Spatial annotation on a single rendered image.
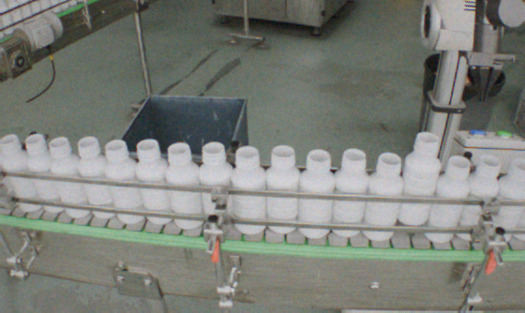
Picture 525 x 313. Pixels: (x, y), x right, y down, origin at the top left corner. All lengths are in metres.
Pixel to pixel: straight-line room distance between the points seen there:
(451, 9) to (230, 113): 0.71
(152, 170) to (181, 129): 0.67
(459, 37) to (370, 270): 0.72
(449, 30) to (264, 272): 0.81
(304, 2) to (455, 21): 3.25
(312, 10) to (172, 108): 3.15
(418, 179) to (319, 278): 0.27
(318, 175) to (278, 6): 3.87
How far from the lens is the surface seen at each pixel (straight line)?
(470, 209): 0.81
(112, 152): 0.78
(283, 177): 0.73
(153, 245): 0.85
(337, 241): 0.80
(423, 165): 0.73
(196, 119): 1.40
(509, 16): 0.85
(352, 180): 0.73
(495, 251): 0.75
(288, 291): 0.89
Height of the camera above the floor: 1.58
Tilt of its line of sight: 34 degrees down
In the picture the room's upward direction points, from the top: 1 degrees counter-clockwise
